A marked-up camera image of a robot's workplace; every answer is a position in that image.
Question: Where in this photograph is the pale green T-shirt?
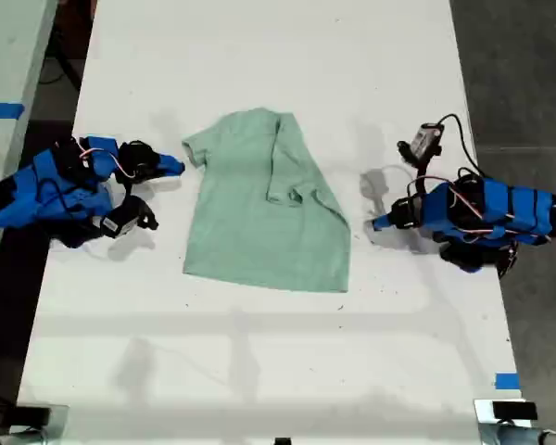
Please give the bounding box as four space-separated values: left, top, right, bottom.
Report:
181 107 352 294

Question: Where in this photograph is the short blue tape strip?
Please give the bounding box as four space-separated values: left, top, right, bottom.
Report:
494 372 522 391

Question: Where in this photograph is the black camera stalk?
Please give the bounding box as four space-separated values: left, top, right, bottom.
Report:
407 156 436 198

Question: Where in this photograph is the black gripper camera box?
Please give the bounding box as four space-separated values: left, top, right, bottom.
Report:
100 196 159 240
397 121 447 164

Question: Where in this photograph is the black camera cable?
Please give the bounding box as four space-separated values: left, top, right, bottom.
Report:
437 113 488 180

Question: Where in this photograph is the black floor cable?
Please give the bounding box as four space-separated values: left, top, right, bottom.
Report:
37 44 83 94

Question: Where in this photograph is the metal table clamp bracket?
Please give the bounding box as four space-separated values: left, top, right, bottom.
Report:
7 403 70 445
473 398 544 445

